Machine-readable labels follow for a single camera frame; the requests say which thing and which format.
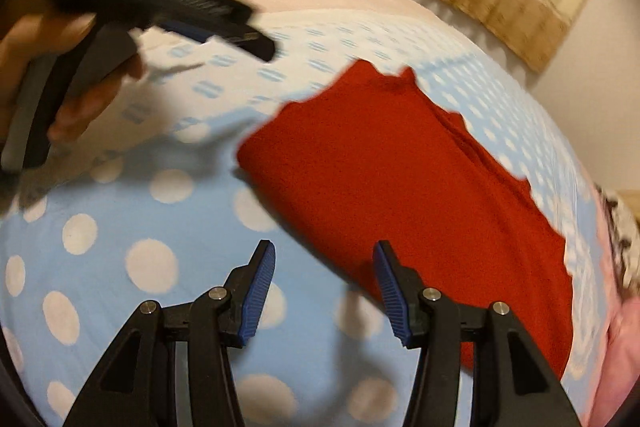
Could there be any pink and blue bed sheet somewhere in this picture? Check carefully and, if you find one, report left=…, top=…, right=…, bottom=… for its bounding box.
left=1, top=0, right=608, bottom=426

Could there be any left hand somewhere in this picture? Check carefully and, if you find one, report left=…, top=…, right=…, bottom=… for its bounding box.
left=1, top=14, right=144, bottom=143

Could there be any red knitted sweater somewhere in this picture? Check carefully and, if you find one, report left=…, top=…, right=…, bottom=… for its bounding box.
left=236, top=60, right=573, bottom=375

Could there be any pink blanket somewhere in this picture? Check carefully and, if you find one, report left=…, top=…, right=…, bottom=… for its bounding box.
left=586, top=191, right=639, bottom=426

